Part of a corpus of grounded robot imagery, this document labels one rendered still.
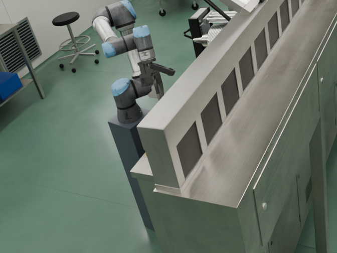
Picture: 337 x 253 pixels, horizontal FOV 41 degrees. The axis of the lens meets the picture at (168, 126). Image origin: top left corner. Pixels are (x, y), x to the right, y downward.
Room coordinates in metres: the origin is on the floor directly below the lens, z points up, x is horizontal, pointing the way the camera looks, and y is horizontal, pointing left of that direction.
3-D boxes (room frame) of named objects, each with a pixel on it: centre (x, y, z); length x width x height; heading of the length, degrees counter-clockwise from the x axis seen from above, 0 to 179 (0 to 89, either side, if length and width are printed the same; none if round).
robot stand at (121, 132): (2.33, 0.20, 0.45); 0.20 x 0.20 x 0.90; 40
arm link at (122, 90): (2.34, 0.20, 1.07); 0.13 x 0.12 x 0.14; 100
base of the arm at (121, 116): (2.33, 0.20, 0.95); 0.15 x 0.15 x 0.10
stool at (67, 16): (5.51, 0.85, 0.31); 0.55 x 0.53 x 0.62; 144
